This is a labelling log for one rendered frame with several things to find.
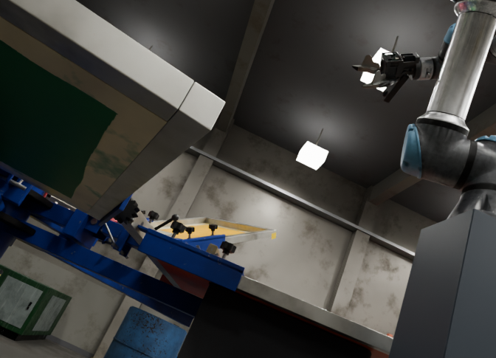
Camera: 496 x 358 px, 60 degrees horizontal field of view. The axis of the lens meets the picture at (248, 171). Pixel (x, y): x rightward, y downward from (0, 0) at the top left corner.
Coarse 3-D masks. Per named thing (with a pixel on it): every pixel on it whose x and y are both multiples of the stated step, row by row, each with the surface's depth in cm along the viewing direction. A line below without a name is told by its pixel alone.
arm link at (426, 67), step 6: (420, 60) 142; (426, 60) 142; (432, 60) 142; (420, 66) 142; (426, 66) 141; (432, 66) 141; (420, 72) 142; (426, 72) 142; (432, 72) 142; (420, 78) 144; (426, 78) 144
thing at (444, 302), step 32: (448, 224) 88; (480, 224) 81; (416, 256) 94; (448, 256) 83; (480, 256) 79; (416, 288) 88; (448, 288) 78; (480, 288) 76; (416, 320) 83; (448, 320) 74; (480, 320) 74; (416, 352) 78; (448, 352) 71; (480, 352) 72
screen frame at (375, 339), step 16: (240, 288) 116; (256, 288) 116; (272, 288) 116; (272, 304) 115; (288, 304) 114; (304, 304) 114; (320, 320) 112; (336, 320) 112; (352, 336) 110; (368, 336) 110; (384, 336) 110; (384, 352) 110
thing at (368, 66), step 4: (368, 56) 148; (364, 60) 149; (368, 60) 148; (372, 60) 148; (364, 64) 150; (368, 64) 149; (372, 64) 148; (376, 64) 148; (356, 68) 151; (360, 68) 150; (364, 68) 150; (368, 68) 149; (372, 68) 149; (376, 68) 149; (368, 72) 150; (372, 72) 149
